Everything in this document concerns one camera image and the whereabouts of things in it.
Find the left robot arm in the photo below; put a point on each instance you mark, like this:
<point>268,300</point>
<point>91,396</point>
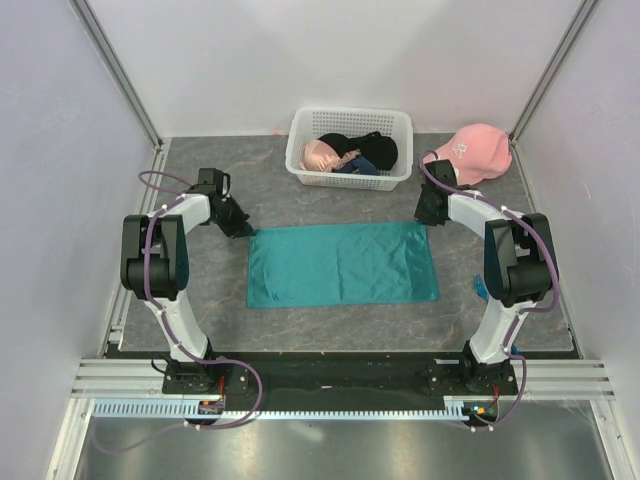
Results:
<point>154,266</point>

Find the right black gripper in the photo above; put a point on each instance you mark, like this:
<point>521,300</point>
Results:
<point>421,216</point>

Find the light blue cable duct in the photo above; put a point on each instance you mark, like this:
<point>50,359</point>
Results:
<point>192,409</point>

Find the white plastic basket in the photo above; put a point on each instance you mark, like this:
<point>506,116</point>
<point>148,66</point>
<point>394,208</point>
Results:
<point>310,123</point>

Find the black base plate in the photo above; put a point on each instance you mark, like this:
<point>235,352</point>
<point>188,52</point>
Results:
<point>240,373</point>

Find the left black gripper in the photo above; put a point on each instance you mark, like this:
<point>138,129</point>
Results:
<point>240,227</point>

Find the navy blue garment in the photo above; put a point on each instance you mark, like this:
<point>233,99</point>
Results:
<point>359,165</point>

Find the peach satin garment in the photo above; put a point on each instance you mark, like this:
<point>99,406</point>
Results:
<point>320,157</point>

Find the teal satin napkin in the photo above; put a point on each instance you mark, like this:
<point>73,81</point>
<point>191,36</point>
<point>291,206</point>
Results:
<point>340,264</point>

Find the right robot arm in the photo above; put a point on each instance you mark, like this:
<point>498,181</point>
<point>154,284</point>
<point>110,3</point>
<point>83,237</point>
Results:
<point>520,271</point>

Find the pink baseball cap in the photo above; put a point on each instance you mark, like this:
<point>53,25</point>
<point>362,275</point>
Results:
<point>477,152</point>

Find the black garment in basket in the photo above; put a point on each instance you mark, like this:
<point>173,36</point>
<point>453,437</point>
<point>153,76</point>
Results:
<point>380,150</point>

